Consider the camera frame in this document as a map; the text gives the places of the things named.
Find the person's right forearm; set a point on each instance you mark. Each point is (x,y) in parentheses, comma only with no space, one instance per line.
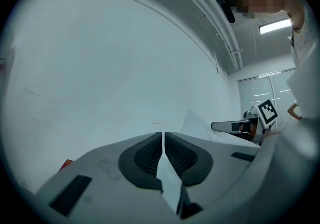
(273,133)

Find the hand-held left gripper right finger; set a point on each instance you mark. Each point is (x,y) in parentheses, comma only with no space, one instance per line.
(215,168)

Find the long ceiling light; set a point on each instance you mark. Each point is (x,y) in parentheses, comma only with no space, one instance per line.
(275,26)

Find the red hardcover book gold print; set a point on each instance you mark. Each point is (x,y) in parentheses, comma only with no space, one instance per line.
(66,165)

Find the frosted glass partition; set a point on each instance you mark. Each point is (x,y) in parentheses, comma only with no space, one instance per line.
(260,90)

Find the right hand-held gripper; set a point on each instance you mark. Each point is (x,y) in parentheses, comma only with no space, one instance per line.
(267,114)

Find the white ceiling pipes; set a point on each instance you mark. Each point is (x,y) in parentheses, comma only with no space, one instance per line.
(215,17)

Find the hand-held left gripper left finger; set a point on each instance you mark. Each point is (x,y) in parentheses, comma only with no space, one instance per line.
(105,168)

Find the black head-mounted camera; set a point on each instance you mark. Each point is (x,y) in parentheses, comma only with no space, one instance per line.
(226,10)

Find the white box with lid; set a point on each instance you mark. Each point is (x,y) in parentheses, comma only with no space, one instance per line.
(167,183)

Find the white star print shirt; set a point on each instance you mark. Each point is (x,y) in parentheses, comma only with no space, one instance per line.
(305,40)

